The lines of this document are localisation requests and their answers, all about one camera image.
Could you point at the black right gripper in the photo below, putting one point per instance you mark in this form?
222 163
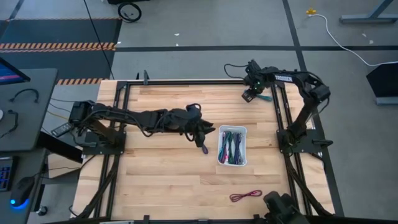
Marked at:
258 81

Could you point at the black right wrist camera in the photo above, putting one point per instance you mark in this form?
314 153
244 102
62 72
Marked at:
253 67

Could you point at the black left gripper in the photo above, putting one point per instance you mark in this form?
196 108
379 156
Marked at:
186 124

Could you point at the black floor box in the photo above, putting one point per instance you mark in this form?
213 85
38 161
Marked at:
384 81

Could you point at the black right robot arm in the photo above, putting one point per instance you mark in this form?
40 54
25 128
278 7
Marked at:
306 84

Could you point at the computer monitor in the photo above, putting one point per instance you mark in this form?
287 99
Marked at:
9 73

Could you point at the grey desk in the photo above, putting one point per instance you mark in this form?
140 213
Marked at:
34 124

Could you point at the black aluminium table frame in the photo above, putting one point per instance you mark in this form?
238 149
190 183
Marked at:
122 93

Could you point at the black computer mouse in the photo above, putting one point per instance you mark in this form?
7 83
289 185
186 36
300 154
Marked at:
21 191

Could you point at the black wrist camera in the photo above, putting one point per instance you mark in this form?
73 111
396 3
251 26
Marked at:
193 110
253 67

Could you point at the yellow floor plug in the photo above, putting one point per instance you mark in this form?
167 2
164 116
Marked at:
311 12

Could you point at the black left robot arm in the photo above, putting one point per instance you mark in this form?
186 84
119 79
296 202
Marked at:
140 118

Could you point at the black remote control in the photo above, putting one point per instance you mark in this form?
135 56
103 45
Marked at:
61 129

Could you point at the white plastic bin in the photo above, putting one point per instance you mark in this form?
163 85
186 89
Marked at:
220 163

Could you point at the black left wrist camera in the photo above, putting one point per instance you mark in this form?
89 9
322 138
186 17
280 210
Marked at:
193 110

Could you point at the black keyboard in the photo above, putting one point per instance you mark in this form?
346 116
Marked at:
4 174

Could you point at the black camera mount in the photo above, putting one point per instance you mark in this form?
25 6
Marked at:
280 207

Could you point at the black hazard striped floor mat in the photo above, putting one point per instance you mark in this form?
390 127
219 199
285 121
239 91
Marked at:
62 31

